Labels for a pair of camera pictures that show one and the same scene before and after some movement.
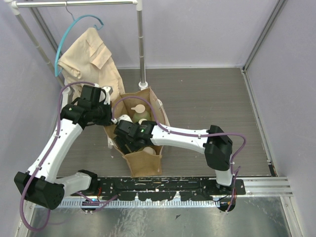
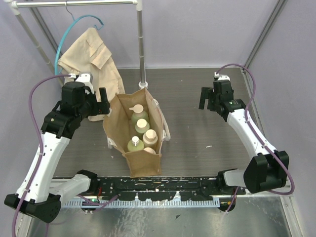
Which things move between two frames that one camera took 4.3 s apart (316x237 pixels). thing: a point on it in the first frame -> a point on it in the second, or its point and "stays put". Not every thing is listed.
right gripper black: x=122 y=142 -> x=207 y=94
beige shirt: x=87 y=60 stays put
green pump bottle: x=140 y=113 stays put
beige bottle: x=149 y=150 stays put
